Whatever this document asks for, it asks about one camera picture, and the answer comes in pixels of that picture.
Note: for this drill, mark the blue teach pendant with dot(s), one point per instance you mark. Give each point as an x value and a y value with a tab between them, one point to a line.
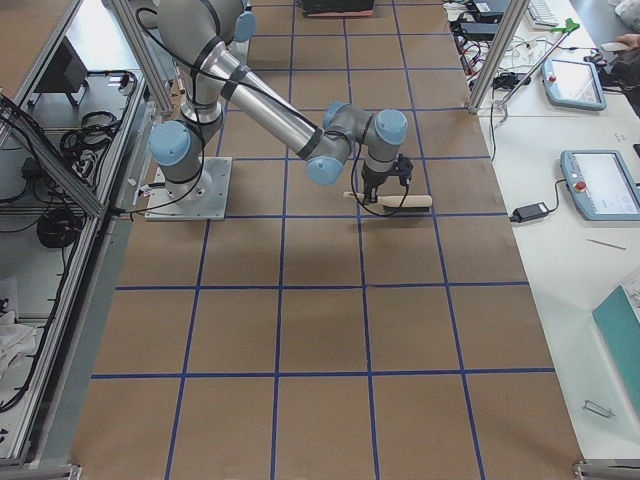
600	184
573	84

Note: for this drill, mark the lower blue teach pendant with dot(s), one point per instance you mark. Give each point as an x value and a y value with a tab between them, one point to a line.
600	184

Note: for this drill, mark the black bag lined bin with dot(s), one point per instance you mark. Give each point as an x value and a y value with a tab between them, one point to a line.
337	8

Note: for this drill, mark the white hand brush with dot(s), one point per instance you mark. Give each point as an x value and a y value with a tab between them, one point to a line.
421	202

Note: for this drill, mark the black power adapter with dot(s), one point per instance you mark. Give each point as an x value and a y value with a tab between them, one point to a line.
529	212

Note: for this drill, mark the upper blue teach pendant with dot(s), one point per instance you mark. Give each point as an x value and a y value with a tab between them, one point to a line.
573	84

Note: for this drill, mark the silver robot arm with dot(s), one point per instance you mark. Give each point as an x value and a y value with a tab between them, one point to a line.
197	35

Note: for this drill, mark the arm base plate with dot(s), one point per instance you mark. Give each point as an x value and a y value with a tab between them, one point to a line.
206	199

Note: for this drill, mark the white crumpled cloth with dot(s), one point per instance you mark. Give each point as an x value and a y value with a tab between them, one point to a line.
19	341

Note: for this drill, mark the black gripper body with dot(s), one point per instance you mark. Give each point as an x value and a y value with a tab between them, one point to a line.
372	178

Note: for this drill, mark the teal notebook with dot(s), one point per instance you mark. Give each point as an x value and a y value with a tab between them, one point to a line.
618	323

